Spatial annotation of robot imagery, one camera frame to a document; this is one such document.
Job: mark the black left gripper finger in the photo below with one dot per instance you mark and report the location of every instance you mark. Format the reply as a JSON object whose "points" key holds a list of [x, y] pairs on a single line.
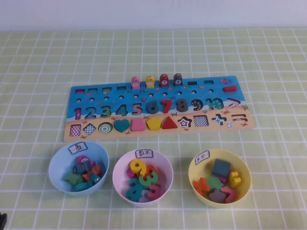
{"points": [[3, 220]]}

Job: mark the pink wooden trapezoid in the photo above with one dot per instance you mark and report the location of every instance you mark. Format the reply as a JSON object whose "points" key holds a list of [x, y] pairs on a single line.
{"points": [[138, 125]]}

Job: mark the light blue plastic bowl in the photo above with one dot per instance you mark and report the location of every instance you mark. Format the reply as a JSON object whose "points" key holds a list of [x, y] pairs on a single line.
{"points": [[57, 167]]}

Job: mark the white label on blue bowl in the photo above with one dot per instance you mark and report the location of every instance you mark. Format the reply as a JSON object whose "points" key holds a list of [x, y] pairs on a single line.
{"points": [[78, 148]]}

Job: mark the light pink plastic bowl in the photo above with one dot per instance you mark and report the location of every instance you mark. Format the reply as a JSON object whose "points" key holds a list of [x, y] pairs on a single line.
{"points": [[120, 184]]}

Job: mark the white label on pink bowl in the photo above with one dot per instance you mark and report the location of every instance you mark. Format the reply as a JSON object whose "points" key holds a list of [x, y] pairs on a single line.
{"points": [[144, 154]]}

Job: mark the yellow plastic bowl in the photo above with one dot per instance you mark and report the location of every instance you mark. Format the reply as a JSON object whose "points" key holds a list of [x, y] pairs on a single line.
{"points": [[199, 167]]}

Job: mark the white label on yellow bowl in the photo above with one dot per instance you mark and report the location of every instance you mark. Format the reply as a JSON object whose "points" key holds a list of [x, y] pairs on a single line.
{"points": [[202, 157]]}

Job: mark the blue beach puzzle board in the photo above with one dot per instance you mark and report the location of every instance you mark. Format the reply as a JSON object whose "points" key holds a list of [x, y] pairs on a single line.
{"points": [[199, 105]]}

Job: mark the green wooden fish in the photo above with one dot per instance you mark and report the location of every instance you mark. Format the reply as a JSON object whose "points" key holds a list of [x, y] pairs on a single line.
{"points": [[72, 177]]}

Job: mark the teal wooden fish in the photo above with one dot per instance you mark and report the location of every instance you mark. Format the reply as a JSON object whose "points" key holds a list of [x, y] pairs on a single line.
{"points": [[82, 186]]}

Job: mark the dark blue wooden fish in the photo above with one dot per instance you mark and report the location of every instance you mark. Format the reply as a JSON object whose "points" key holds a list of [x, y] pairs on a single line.
{"points": [[80, 167]]}

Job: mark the red wooden fish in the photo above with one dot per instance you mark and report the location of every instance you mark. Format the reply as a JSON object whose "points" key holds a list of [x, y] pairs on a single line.
{"points": [[86, 177]]}

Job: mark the pink wooden fish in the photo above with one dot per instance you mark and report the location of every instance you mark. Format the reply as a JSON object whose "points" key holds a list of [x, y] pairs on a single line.
{"points": [[81, 159]]}

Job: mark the cyan wooden fish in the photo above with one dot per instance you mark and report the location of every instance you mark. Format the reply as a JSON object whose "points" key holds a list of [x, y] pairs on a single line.
{"points": [[94, 178]]}

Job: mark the magenta wooden fish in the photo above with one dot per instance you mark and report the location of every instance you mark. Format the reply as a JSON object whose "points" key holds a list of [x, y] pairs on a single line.
{"points": [[92, 163]]}

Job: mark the orange wooden fish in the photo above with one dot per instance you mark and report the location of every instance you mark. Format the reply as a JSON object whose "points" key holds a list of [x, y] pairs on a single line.
{"points": [[96, 169]]}

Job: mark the magenta wooden number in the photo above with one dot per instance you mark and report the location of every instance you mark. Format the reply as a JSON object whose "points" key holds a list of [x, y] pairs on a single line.
{"points": [[129, 174]]}

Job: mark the teal wooden number four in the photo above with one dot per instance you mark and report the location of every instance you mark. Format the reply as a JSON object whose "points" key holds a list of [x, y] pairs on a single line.
{"points": [[138, 195]]}

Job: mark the green wooden number three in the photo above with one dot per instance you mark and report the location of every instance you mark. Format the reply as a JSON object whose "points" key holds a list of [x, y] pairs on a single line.
{"points": [[144, 181]]}

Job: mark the yellow wooden number nine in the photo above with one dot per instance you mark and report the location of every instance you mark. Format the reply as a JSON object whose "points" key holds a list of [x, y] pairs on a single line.
{"points": [[142, 170]]}

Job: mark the teal wooden heart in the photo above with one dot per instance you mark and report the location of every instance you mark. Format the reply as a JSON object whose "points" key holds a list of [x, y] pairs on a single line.
{"points": [[121, 125]]}

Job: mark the pink wooden number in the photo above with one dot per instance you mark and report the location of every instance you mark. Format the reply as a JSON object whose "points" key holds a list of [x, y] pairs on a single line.
{"points": [[156, 194]]}

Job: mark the orange wooden number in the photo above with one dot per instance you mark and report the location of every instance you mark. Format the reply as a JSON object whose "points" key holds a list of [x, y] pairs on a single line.
{"points": [[151, 168]]}

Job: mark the yellow wooden pentagon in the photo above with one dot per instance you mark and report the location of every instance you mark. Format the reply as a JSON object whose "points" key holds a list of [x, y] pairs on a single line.
{"points": [[154, 123]]}

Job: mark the slate wooden number six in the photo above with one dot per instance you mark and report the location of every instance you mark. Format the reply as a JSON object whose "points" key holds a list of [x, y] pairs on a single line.
{"points": [[149, 109]]}

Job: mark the pink fish peg five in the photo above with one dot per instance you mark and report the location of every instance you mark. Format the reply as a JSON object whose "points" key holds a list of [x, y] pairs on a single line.
{"points": [[135, 83]]}

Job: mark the red wooden triangle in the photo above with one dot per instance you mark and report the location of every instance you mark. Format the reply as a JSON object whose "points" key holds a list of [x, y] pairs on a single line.
{"points": [[169, 123]]}

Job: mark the red wooden number seven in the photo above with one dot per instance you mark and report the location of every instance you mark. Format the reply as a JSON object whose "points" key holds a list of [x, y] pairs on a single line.
{"points": [[167, 105]]}

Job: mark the orange wooden cross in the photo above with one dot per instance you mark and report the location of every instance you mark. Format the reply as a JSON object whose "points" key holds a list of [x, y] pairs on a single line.
{"points": [[201, 185]]}

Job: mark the yellow fish peg six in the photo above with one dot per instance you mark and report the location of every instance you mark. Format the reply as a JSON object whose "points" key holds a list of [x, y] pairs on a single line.
{"points": [[150, 82]]}

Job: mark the red fish peg seven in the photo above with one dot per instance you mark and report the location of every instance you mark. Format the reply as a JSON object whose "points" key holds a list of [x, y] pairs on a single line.
{"points": [[164, 80]]}

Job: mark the green wooden circle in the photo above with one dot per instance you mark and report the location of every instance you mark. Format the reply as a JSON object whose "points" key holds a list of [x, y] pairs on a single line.
{"points": [[214, 183]]}

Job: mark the mauve wooden star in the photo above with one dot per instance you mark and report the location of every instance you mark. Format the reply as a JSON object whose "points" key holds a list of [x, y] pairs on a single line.
{"points": [[217, 196]]}

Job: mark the brown wooden number eight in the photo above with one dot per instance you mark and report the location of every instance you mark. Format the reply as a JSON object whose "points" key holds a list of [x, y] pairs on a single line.
{"points": [[185, 106]]}

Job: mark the slate wooden square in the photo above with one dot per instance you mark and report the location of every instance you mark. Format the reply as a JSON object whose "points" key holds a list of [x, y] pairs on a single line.
{"points": [[220, 167]]}

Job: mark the brown fish peg eight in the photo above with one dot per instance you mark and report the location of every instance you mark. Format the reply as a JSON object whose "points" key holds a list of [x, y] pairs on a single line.
{"points": [[178, 79]]}

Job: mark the magenta wooden shape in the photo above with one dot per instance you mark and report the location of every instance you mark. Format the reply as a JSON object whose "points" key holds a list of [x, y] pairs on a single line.
{"points": [[226, 180]]}

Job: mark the pink wooden greater-than sign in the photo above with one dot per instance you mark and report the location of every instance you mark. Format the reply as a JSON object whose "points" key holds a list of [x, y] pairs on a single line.
{"points": [[231, 192]]}

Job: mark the red rectangular wooden block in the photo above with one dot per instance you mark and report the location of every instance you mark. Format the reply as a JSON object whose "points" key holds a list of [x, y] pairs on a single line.
{"points": [[230, 88]]}

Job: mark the green checked tablecloth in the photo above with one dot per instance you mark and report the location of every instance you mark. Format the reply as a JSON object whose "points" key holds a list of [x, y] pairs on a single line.
{"points": [[263, 60]]}

